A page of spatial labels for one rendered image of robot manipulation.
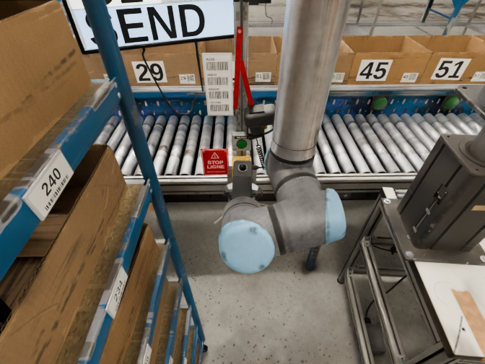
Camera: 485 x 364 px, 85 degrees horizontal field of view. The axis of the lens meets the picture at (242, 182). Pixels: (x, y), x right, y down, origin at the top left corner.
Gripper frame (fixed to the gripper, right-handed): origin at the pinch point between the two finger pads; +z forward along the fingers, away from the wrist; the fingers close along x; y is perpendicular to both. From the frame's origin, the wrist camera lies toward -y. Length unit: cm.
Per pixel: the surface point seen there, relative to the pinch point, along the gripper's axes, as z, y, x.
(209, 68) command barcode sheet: 8.3, -32.5, -11.1
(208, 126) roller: 68, -14, -18
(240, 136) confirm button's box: 17.3, -12.4, -1.0
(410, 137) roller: 58, -13, 84
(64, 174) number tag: -50, -13, -19
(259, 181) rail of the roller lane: 31.7, 6.5, 7.8
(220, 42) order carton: 95, -61, -14
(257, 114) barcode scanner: 9.7, -20.1, 3.8
